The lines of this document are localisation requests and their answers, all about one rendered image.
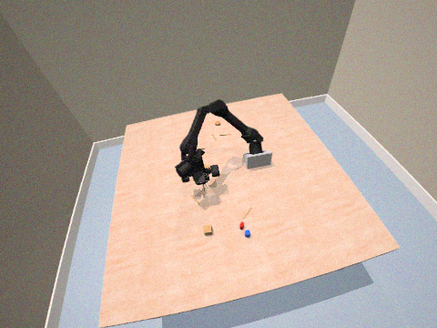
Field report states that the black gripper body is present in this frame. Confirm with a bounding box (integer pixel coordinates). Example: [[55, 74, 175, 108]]
[[181, 164, 219, 183]]

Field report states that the small wooden block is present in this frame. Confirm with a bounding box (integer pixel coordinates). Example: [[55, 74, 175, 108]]
[[204, 224, 213, 236]]

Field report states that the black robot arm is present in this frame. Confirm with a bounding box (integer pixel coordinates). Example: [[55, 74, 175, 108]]
[[175, 100, 264, 185]]

